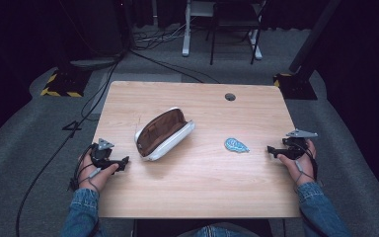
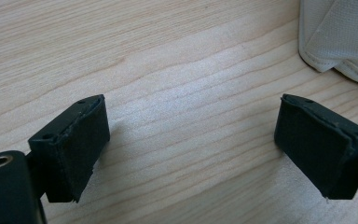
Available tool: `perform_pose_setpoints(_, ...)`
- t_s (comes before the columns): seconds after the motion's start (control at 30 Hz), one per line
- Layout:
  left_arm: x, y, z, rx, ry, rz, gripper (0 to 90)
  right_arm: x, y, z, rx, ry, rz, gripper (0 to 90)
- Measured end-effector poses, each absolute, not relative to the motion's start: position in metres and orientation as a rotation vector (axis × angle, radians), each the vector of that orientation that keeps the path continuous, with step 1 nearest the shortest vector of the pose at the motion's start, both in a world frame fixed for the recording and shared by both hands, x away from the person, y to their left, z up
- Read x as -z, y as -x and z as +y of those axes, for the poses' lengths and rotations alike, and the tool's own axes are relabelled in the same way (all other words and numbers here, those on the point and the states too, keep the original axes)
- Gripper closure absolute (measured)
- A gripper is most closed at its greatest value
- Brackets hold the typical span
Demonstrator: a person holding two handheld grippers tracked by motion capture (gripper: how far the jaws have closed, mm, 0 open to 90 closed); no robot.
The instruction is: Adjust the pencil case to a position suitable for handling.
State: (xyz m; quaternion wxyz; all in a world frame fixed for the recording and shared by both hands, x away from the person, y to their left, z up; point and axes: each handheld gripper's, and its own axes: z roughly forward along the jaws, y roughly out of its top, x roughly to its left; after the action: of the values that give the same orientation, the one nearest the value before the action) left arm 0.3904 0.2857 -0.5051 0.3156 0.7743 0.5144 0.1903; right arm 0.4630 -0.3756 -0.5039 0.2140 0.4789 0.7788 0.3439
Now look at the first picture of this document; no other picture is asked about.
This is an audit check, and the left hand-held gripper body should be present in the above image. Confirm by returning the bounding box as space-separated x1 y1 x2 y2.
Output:
90 137 123 171

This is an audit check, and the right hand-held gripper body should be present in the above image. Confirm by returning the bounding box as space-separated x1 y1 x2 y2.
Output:
275 128 319 161

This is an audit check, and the blue patterned piece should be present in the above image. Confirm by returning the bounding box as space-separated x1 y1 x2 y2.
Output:
224 137 251 154

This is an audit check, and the white pencil case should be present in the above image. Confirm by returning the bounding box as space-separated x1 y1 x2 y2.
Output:
133 107 196 162

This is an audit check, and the person's left hand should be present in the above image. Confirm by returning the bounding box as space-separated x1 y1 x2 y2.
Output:
77 151 120 194

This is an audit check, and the person's right hand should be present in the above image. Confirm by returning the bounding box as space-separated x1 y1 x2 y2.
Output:
277 139 318 188

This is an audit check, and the black stand base striped edge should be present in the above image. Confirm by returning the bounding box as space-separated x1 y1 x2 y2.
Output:
272 72 318 101
40 67 93 98

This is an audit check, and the person's lap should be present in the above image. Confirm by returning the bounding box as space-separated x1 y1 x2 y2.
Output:
177 222 261 237

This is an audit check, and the black slanted stand pole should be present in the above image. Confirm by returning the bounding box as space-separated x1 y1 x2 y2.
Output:
288 0 343 75

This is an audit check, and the black chair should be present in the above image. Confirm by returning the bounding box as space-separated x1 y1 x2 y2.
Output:
205 0 270 66

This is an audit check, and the right hand-held gripper cable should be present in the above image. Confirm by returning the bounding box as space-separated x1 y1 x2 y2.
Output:
292 139 320 192

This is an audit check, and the hand-held gripper cable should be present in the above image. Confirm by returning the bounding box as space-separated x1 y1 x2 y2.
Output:
292 139 320 192
67 144 101 196

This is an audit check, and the left hand-held gripper cable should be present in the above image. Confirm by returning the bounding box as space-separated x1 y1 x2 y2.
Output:
67 144 101 196

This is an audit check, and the black floor cable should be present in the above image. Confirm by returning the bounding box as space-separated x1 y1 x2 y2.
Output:
15 58 122 237

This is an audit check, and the bundle of floor cables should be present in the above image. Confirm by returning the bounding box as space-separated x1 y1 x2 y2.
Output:
131 23 191 51

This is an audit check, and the white desk frame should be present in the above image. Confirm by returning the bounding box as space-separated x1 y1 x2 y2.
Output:
182 0 264 61

